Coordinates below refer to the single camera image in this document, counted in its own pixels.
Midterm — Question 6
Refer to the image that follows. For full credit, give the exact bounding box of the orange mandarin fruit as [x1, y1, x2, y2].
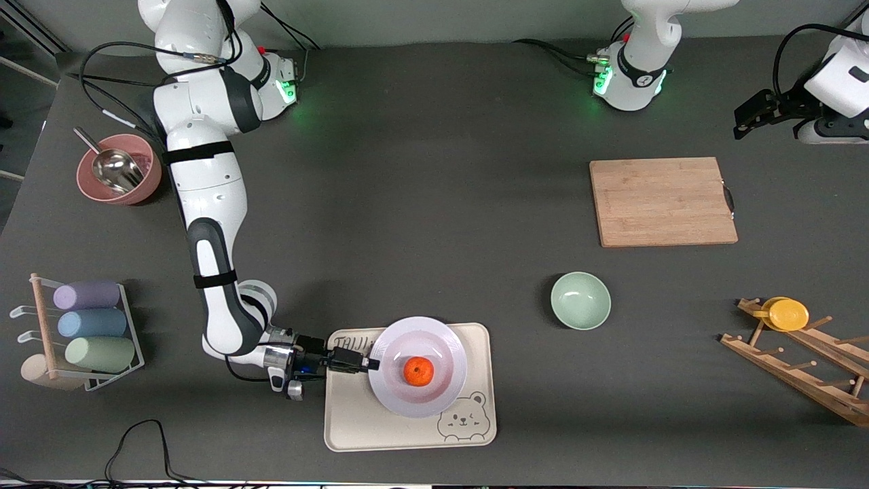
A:
[403, 357, 435, 386]

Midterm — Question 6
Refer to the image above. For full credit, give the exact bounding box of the white round plate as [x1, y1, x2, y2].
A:
[367, 316, 469, 418]

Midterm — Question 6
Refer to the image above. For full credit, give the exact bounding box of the beige bear print tray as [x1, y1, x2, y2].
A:
[324, 323, 498, 453]

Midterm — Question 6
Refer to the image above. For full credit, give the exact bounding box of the bamboo cutting board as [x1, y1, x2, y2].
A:
[589, 157, 739, 248]

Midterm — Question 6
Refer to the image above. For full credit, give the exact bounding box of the yellow mug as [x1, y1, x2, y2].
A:
[752, 297, 810, 332]

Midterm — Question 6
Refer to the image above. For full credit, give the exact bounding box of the green cup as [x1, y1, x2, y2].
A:
[64, 337, 136, 373]

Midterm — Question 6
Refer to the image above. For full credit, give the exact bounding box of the blue cup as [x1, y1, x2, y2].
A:
[57, 309, 128, 339]

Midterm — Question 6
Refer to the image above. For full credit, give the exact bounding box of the purple cup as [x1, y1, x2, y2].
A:
[53, 281, 122, 311]

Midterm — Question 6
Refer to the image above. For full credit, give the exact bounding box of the pink bowl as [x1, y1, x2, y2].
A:
[76, 133, 164, 206]

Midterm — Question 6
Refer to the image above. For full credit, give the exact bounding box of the pale green bowl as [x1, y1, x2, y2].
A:
[550, 272, 612, 331]

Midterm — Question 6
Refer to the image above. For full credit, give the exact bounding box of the wooden peg mug rack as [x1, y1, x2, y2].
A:
[720, 297, 869, 429]

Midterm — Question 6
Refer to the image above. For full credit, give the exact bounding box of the metal scoop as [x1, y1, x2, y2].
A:
[73, 126, 145, 193]

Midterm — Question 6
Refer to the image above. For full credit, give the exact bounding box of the beige cup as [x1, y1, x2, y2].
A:
[20, 354, 86, 391]

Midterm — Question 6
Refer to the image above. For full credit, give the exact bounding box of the light wooden furniture bar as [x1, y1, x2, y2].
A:
[0, 54, 59, 89]

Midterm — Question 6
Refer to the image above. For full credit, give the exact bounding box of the black looped floor cable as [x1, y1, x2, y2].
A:
[104, 419, 204, 484]

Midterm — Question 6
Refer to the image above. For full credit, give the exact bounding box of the black left arm base cable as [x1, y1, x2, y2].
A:
[513, 37, 605, 77]

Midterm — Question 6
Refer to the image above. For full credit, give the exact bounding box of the black arm base cable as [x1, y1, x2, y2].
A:
[260, 3, 323, 52]
[513, 37, 605, 77]

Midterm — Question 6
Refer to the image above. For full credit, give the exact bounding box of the white wire cup rack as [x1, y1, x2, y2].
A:
[10, 273, 145, 393]

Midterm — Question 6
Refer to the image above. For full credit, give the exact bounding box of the black right arm base cable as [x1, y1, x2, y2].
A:
[260, 3, 323, 52]

